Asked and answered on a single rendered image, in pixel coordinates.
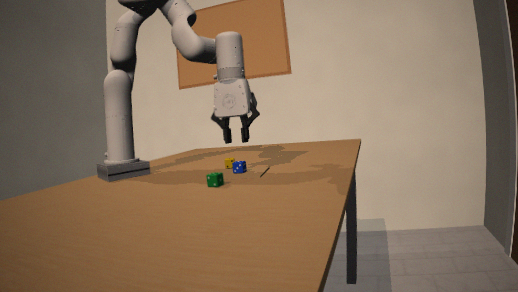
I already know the green die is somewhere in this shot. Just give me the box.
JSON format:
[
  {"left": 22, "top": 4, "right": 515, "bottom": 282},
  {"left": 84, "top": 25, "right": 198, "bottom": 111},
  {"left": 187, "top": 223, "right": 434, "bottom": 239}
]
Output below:
[{"left": 206, "top": 172, "right": 224, "bottom": 187}]

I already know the yellow die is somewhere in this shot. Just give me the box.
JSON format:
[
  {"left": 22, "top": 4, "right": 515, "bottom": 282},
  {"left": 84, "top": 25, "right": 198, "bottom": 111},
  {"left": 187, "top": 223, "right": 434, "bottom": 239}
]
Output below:
[{"left": 225, "top": 157, "right": 235, "bottom": 169}]

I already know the blue die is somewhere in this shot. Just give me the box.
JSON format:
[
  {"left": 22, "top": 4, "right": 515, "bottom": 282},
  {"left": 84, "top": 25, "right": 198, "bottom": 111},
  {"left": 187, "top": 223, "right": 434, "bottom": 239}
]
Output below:
[{"left": 232, "top": 161, "right": 247, "bottom": 173}]

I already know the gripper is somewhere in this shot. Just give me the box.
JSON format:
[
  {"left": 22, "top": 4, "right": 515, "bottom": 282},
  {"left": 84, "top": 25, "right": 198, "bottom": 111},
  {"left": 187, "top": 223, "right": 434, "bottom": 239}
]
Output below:
[{"left": 211, "top": 77, "right": 260, "bottom": 144}]

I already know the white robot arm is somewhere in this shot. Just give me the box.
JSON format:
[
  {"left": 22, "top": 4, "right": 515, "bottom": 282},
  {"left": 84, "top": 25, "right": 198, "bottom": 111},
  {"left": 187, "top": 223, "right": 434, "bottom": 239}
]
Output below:
[{"left": 104, "top": 0, "right": 245, "bottom": 164}]

